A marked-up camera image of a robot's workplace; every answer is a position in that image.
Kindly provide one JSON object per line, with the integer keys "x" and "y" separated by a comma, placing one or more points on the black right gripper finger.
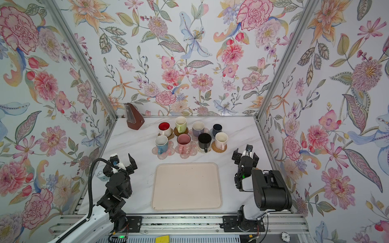
{"x": 236, "y": 157}
{"x": 255, "y": 160}

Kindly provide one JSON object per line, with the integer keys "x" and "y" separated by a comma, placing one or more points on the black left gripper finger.
{"x": 132, "y": 166}
{"x": 108, "y": 171}

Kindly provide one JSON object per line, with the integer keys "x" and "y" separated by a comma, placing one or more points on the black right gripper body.
{"x": 239, "y": 176}

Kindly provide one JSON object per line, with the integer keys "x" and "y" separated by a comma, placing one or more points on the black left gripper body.
{"x": 126, "y": 179}

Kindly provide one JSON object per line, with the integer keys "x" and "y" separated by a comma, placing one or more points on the woven rattan round coaster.
{"x": 217, "y": 150}

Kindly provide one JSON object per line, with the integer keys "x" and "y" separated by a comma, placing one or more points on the cream mug pink handle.
{"x": 221, "y": 140}

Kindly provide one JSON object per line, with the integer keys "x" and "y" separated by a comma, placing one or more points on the small dark navy mug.
{"x": 216, "y": 129}

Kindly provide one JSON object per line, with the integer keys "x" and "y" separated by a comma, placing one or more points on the grey blue round coaster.
{"x": 210, "y": 132}

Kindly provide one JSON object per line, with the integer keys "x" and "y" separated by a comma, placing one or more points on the black mug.
{"x": 204, "y": 142}

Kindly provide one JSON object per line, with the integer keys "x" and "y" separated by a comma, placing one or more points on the white embroidered round coaster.
{"x": 209, "y": 149}

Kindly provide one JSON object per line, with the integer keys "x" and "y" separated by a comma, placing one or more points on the white mug blue handle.
{"x": 161, "y": 143}

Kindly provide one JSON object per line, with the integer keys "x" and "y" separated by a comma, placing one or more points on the white mug purple handle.
{"x": 198, "y": 128}

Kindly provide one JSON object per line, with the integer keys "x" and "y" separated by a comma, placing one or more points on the red interior white mug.
{"x": 164, "y": 129}

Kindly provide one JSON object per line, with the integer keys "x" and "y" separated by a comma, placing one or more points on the cream mug green handle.
{"x": 181, "y": 124}

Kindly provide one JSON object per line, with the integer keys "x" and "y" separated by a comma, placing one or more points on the brown paw shaped coaster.
{"x": 169, "y": 137}

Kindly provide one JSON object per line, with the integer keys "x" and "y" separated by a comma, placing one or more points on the brown round wooden coaster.
{"x": 176, "y": 133}

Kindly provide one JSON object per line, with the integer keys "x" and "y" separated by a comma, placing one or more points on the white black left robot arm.
{"x": 107, "y": 215}

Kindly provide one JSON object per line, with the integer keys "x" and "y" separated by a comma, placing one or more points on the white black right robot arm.
{"x": 268, "y": 188}

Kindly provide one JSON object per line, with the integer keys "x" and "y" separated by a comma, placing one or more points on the brown wooden metronome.
{"x": 134, "y": 118}

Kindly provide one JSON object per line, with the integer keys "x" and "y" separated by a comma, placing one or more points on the beige serving tray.
{"x": 186, "y": 186}

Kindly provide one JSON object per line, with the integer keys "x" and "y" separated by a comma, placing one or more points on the yellow sticky note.
{"x": 163, "y": 239}

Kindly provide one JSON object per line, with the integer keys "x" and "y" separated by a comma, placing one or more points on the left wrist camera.
{"x": 116, "y": 165}

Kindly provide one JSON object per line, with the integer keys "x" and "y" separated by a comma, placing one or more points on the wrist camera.
{"x": 249, "y": 151}
{"x": 116, "y": 165}

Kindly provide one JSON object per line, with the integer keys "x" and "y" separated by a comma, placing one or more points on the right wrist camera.
{"x": 249, "y": 151}

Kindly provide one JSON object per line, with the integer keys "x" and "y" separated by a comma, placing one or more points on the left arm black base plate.
{"x": 133, "y": 224}

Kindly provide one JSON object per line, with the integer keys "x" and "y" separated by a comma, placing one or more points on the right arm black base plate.
{"x": 232, "y": 224}

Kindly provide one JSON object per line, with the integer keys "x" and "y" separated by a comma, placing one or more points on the aluminium front rail frame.
{"x": 281, "y": 227}

